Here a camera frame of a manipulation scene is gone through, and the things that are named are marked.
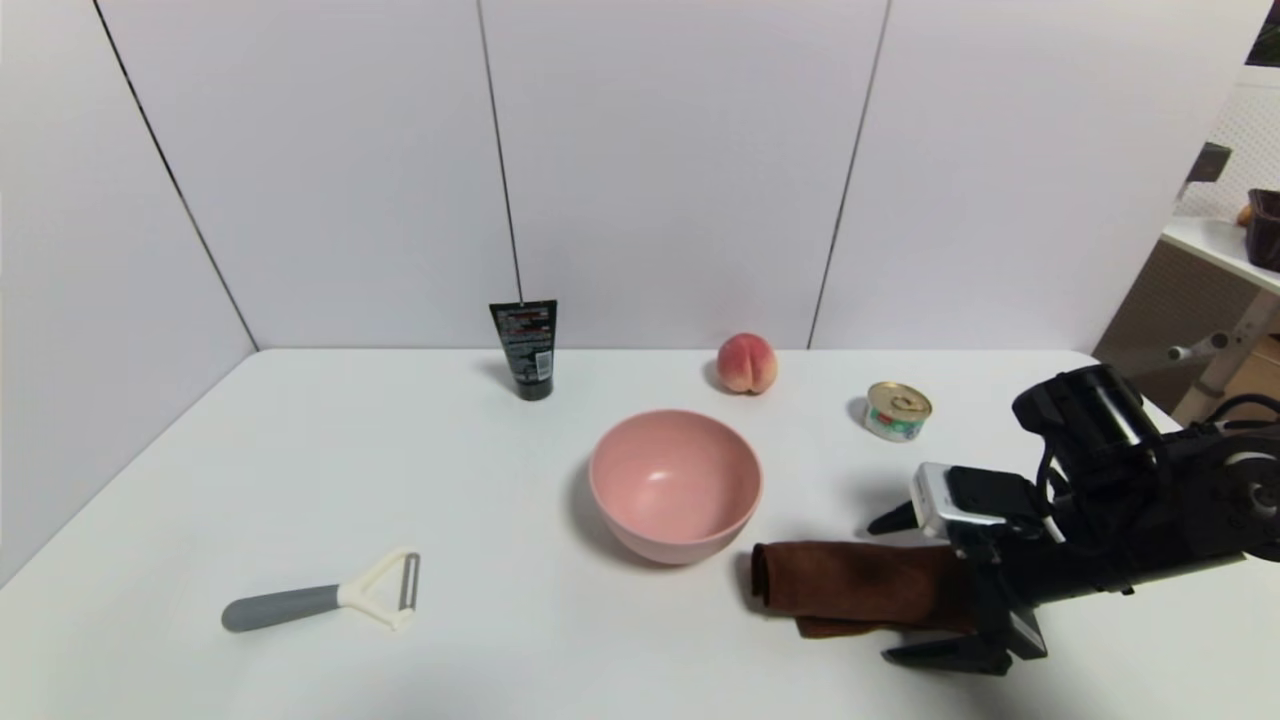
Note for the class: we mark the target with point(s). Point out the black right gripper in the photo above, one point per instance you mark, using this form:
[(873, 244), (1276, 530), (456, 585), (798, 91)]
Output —
[(1005, 610)]

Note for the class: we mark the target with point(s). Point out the brown towel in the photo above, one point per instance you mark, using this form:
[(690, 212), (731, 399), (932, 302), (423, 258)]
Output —
[(860, 585)]

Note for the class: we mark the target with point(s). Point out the pink bowl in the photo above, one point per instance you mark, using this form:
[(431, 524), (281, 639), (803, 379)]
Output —
[(670, 490)]

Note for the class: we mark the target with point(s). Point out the cat food can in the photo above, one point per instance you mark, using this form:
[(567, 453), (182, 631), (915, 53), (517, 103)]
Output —
[(897, 412)]

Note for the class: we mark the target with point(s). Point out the peach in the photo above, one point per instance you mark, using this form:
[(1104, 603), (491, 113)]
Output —
[(746, 364)]

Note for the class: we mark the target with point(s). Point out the brown perforated panel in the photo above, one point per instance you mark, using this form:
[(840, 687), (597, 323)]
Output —
[(1160, 300)]

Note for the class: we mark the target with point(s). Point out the white side table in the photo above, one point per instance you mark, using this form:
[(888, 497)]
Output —
[(1215, 245)]

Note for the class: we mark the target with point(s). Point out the black cosmetic tube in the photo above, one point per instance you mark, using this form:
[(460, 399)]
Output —
[(526, 350)]

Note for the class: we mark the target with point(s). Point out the dark container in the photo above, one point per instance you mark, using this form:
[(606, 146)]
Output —
[(1265, 230)]

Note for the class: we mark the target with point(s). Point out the black box on pegboard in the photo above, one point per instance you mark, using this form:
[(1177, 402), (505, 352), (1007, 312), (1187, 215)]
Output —
[(1208, 163)]

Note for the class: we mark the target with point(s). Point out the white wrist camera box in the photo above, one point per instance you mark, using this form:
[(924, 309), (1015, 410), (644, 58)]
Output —
[(945, 500)]

